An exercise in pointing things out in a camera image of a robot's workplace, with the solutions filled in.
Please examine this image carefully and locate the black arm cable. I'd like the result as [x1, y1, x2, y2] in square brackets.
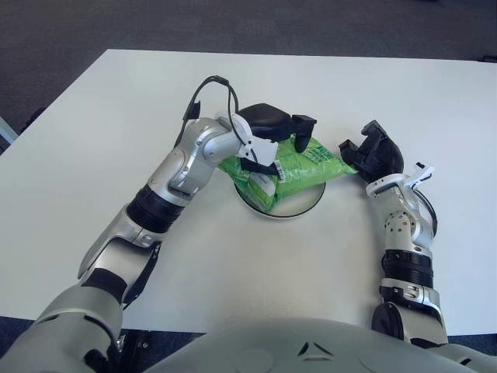
[417, 190, 439, 240]
[181, 75, 265, 172]

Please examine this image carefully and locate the grey robot torso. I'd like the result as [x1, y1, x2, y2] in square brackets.
[143, 316, 497, 373]

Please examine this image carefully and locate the white furniture edge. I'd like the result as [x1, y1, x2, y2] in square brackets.
[0, 114, 19, 143]

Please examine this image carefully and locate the white plate black rim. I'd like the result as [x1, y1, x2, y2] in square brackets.
[234, 180, 326, 221]

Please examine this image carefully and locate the green snack bag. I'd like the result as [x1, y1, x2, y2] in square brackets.
[217, 136, 359, 213]

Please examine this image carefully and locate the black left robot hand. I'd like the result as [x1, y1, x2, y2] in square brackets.
[236, 103, 318, 175]

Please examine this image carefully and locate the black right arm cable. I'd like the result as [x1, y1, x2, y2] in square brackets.
[417, 190, 439, 240]

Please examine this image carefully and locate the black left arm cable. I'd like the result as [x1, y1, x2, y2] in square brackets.
[181, 75, 265, 172]

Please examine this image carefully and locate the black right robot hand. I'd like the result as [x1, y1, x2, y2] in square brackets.
[338, 120, 405, 183]

